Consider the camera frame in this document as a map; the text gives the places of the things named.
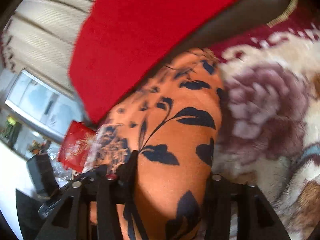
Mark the white floral refrigerator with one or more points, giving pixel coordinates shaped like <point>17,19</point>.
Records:
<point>42,107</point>

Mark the floral plush blanket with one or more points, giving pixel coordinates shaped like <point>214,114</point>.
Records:
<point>270,126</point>

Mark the orange black floral garment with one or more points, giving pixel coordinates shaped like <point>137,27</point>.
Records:
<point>172,122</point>

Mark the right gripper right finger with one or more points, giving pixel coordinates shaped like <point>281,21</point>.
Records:
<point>256,217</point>

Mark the beige dotted curtain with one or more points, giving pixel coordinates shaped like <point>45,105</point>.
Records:
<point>39,36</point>

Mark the red blanket on sofa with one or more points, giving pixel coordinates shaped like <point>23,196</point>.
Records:
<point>122,39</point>

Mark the dark leather sofa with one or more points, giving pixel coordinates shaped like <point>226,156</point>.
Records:
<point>239,17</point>

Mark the red gift box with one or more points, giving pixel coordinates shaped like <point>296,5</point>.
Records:
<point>76,146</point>

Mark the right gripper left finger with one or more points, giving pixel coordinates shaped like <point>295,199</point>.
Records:
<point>68,215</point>

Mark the clear plastic bag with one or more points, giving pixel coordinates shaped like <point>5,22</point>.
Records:
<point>60,173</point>

